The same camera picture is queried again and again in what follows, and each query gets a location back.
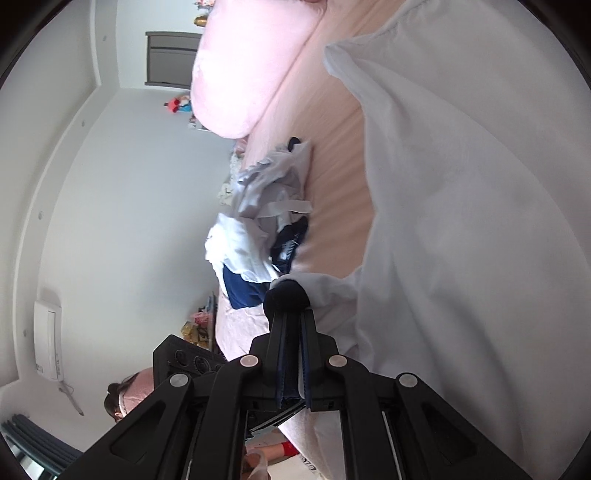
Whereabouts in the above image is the white air conditioner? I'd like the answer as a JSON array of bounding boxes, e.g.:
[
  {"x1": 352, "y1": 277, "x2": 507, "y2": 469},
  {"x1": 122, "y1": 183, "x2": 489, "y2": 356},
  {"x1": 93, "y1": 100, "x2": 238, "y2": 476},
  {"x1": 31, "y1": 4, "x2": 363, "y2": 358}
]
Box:
[{"x1": 33, "y1": 300, "x2": 66, "y2": 381}]

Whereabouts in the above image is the grey door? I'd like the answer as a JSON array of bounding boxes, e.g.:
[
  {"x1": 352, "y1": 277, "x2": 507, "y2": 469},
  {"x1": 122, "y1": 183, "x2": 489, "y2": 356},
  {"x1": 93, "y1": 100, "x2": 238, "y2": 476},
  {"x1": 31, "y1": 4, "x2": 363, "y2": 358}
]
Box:
[{"x1": 145, "y1": 31, "x2": 205, "y2": 88}]

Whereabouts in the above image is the large pink pillow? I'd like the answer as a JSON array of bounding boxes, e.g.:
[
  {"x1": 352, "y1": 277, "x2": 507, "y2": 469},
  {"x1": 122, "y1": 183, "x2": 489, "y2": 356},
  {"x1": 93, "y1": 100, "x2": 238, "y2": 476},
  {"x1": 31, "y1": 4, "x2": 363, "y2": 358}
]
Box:
[{"x1": 191, "y1": 0, "x2": 329, "y2": 140}]

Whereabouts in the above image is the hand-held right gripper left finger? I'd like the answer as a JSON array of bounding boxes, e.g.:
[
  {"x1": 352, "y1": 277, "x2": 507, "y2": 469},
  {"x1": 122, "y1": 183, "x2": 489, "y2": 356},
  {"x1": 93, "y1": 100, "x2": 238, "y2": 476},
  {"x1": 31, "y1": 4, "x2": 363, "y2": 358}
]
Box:
[{"x1": 58, "y1": 313, "x2": 291, "y2": 480}]

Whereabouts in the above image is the pink bed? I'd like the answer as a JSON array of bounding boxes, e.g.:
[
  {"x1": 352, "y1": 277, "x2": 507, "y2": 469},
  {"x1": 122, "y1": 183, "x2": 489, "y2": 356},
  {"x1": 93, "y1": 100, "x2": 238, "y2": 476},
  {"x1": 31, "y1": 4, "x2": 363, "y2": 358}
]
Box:
[{"x1": 212, "y1": 0, "x2": 384, "y2": 480}]

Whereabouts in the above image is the dark grey curtain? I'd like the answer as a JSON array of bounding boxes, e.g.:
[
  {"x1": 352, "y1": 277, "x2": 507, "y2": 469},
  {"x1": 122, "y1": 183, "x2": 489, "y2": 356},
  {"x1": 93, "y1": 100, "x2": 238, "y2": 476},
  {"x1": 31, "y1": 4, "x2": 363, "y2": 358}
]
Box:
[{"x1": 0, "y1": 413, "x2": 81, "y2": 480}]

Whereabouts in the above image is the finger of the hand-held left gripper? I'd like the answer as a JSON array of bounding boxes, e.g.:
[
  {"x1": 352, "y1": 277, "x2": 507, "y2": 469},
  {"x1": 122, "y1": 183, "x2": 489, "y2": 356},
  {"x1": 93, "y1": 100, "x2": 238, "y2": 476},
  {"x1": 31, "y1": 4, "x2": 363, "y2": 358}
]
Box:
[{"x1": 248, "y1": 401, "x2": 306, "y2": 439}]

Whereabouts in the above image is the clothes heap on floor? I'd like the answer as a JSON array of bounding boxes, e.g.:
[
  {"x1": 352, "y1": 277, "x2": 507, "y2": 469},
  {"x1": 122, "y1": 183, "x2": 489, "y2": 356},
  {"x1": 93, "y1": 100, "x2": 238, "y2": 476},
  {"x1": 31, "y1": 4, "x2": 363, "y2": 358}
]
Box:
[{"x1": 217, "y1": 148, "x2": 246, "y2": 208}]

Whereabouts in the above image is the navy blue garment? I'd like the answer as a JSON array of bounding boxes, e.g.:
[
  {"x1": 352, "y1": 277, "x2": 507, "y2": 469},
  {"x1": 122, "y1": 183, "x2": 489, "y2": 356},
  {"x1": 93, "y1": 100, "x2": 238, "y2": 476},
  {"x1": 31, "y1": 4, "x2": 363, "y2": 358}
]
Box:
[{"x1": 222, "y1": 265, "x2": 273, "y2": 310}]

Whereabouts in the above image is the dark navy zipper garment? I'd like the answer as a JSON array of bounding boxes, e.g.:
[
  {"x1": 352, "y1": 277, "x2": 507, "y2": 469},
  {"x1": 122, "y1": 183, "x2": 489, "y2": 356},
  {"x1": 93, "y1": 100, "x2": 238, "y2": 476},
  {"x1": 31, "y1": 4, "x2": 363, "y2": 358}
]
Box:
[{"x1": 269, "y1": 217, "x2": 310, "y2": 274}]

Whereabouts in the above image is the greyish white strappy garment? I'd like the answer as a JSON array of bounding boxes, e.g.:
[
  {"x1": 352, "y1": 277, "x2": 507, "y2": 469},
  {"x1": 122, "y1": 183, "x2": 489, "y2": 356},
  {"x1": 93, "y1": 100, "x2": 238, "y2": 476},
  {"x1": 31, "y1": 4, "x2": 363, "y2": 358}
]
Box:
[{"x1": 231, "y1": 141, "x2": 315, "y2": 232}]

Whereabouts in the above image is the white navy-trimmed garment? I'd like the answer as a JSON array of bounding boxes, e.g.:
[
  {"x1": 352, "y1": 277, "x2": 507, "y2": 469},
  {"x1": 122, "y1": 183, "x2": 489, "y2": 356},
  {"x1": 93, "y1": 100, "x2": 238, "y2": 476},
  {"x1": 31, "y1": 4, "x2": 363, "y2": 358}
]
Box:
[{"x1": 263, "y1": 0, "x2": 591, "y2": 480}]

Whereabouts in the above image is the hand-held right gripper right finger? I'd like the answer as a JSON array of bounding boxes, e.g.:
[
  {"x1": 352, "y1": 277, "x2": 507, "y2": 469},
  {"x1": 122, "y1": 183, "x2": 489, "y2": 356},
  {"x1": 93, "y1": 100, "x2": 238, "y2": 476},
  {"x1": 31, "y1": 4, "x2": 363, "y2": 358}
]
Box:
[{"x1": 301, "y1": 311, "x2": 532, "y2": 480}]

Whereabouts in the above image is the bright white top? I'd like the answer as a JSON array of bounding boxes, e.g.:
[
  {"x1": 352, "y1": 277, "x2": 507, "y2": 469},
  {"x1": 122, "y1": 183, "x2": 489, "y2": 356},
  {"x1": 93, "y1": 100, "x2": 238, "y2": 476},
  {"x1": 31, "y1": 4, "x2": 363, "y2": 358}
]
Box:
[{"x1": 204, "y1": 212, "x2": 280, "y2": 298}]

